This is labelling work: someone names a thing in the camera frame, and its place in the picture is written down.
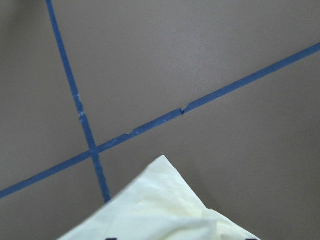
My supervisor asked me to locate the cream cat print t-shirt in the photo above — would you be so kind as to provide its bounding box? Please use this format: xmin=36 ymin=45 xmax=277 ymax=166
xmin=62 ymin=156 xmax=256 ymax=240

